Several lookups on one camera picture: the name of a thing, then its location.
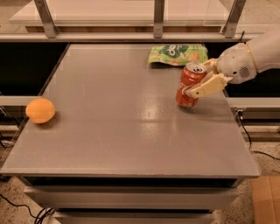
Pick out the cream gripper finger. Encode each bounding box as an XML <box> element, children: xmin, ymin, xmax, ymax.
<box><xmin>186</xmin><ymin>73</ymin><xmax>233</xmax><ymax>99</ymax></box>
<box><xmin>202</xmin><ymin>58</ymin><xmax>218</xmax><ymax>74</ymax></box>

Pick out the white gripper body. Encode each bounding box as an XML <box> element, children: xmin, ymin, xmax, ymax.
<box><xmin>216</xmin><ymin>43</ymin><xmax>256</xmax><ymax>84</ymax></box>

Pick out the red coke can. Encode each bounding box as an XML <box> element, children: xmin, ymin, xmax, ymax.
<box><xmin>176</xmin><ymin>62</ymin><xmax>207</xmax><ymax>108</ymax></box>

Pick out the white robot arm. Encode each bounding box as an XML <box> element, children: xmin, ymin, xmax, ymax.
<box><xmin>185</xmin><ymin>27</ymin><xmax>280</xmax><ymax>99</ymax></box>

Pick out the green chip bag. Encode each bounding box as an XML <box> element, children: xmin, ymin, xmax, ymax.
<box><xmin>148</xmin><ymin>44</ymin><xmax>208</xmax><ymax>67</ymax></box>

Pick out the cardboard box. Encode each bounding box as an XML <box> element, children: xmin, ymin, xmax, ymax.
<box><xmin>251</xmin><ymin>176</ymin><xmax>280</xmax><ymax>224</ymax></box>

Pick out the orange fruit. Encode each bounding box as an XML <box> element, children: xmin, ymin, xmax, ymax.
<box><xmin>25</xmin><ymin>98</ymin><xmax>55</xmax><ymax>124</ymax></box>

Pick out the black cable right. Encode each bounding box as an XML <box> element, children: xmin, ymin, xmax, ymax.
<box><xmin>236</xmin><ymin>108</ymin><xmax>280</xmax><ymax>161</ymax></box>

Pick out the metal frame railing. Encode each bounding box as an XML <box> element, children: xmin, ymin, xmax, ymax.
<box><xmin>0</xmin><ymin>0</ymin><xmax>280</xmax><ymax>43</ymax></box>

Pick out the black floor cable left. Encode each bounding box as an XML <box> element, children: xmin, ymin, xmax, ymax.
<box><xmin>0</xmin><ymin>193</ymin><xmax>56</xmax><ymax>224</ymax></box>

